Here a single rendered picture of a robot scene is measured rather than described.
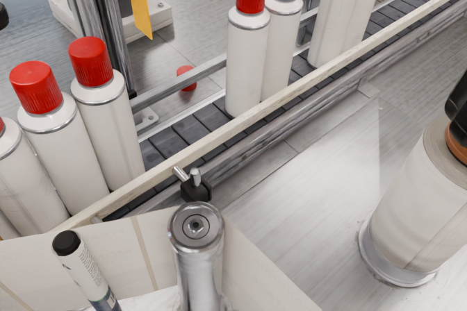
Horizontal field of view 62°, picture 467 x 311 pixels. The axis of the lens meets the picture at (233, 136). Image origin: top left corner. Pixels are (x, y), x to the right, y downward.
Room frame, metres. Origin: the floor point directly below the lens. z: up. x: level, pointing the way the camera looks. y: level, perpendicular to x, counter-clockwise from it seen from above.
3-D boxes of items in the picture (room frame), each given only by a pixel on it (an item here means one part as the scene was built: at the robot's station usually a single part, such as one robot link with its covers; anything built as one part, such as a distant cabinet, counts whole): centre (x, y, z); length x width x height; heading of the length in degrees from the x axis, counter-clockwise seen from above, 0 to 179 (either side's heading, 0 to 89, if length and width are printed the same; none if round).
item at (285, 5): (0.45, -0.05, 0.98); 0.05 x 0.05 x 0.20
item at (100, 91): (0.28, 0.13, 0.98); 0.05 x 0.05 x 0.20
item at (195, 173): (0.25, 0.04, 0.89); 0.03 x 0.03 x 0.12; 43
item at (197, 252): (0.12, 0.02, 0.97); 0.05 x 0.05 x 0.19
